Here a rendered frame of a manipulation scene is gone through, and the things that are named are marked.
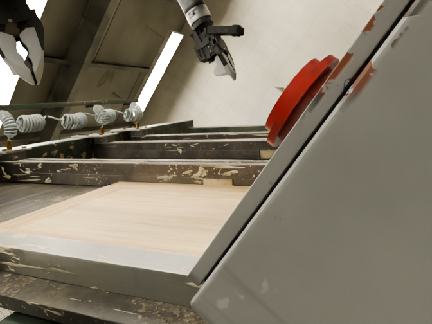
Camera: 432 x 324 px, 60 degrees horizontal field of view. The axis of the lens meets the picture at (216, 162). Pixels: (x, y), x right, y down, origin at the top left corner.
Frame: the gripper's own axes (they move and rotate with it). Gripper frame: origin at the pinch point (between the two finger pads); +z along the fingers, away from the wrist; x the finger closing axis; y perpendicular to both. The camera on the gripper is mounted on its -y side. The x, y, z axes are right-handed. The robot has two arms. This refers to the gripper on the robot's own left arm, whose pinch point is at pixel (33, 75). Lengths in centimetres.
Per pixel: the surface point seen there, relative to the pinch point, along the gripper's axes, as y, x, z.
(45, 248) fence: -3.5, 8.7, 25.9
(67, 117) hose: 89, -23, -15
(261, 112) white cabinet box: 306, -298, -7
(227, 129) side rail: 136, -123, 10
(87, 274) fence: -10.2, 6.0, 30.9
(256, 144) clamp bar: 46, -71, 25
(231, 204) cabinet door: 3.4, -25.8, 33.8
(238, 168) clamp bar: 13.0, -37.3, 28.3
